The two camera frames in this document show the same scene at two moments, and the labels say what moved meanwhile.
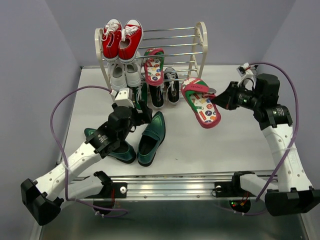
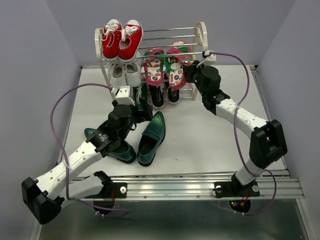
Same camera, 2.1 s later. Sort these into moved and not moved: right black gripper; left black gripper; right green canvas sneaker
Moved: right black gripper
Not moved: left black gripper; right green canvas sneaker
